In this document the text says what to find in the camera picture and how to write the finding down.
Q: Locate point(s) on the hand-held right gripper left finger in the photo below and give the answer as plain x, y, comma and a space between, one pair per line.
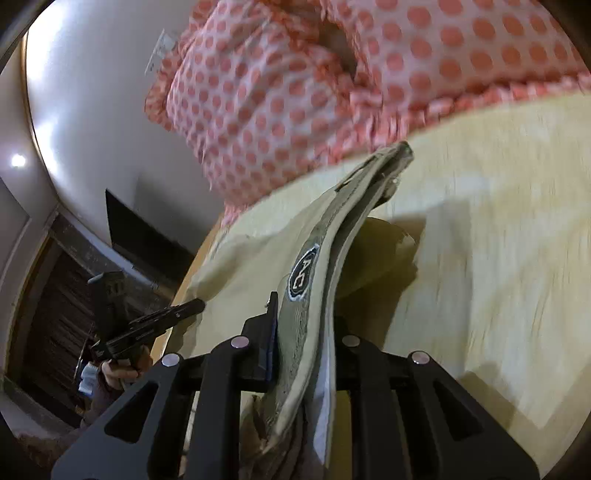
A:
272, 344

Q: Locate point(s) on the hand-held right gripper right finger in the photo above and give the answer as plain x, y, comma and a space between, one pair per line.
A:
364, 369

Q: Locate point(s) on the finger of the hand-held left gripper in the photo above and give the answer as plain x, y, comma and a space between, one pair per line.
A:
184, 309

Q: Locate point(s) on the beige pants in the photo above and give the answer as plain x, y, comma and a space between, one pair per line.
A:
307, 295

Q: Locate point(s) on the person's left forearm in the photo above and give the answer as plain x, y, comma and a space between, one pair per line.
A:
99, 406

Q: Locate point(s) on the person's left hand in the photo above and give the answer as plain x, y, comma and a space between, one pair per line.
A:
121, 371

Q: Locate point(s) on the dark wooden door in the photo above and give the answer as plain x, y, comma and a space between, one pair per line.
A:
60, 300

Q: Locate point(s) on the small blue white object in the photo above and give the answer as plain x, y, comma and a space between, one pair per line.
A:
87, 378

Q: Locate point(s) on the black television screen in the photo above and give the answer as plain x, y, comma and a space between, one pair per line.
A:
138, 235

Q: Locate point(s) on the round ceiling light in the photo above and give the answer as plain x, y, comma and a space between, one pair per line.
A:
18, 160

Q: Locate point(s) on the cream bed sheet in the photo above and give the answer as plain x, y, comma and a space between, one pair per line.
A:
489, 230

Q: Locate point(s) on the pink polka dot pillow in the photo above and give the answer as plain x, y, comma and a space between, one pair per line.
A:
466, 50
258, 106

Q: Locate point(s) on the wooden bed frame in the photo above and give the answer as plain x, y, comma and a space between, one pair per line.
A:
166, 342

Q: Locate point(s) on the white wall switch plate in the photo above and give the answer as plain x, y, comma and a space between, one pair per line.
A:
161, 50

